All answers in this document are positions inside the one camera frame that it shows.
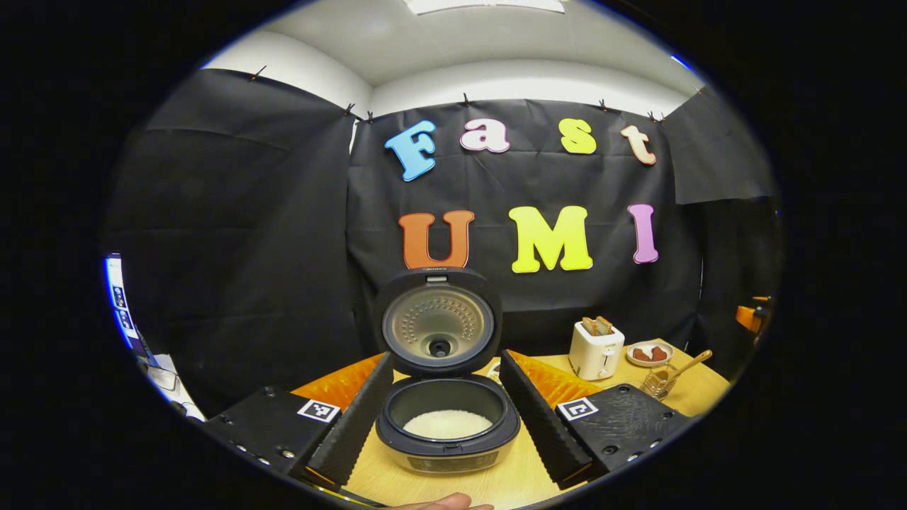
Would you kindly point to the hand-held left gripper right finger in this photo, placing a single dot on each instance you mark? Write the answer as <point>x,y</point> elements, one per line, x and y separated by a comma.
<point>538,425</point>

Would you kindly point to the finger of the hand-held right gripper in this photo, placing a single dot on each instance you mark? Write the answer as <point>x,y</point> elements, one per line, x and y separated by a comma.
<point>752,317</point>

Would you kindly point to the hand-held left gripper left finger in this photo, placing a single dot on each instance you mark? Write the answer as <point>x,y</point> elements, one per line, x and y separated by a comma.
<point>358,425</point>

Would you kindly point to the wooden spoon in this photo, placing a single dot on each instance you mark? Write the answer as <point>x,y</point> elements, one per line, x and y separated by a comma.
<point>687,365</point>

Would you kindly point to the white rice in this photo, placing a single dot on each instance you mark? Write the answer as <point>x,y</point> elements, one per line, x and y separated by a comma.
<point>448,425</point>

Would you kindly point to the grey rice cooker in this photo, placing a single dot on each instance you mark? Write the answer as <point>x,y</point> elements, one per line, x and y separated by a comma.
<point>439,322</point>

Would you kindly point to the white divided sauce dish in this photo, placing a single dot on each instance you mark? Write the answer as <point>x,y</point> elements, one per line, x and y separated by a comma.
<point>494,369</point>

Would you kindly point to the white toaster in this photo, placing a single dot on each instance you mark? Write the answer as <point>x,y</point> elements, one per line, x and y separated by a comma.
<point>595,354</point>

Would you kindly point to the red meat piece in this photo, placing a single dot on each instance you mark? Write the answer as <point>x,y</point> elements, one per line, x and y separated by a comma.
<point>660,353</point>
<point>641,354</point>

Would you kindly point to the toast slice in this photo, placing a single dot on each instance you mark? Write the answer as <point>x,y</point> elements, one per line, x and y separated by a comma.
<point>590,326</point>
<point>605,324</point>

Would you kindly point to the white round plate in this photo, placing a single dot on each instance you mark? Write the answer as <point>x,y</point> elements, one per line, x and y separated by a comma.
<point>648,363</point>

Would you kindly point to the white side table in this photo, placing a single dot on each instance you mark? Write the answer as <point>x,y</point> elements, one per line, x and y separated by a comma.
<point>170,386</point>

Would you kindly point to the black backdrop cloth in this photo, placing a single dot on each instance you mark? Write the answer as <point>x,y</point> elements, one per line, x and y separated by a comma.
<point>269,234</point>

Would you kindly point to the computer monitor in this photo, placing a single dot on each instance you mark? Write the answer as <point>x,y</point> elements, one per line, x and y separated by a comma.
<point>120,304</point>

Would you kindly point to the ceiling light panel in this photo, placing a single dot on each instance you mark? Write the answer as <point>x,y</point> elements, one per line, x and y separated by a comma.
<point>485,6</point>

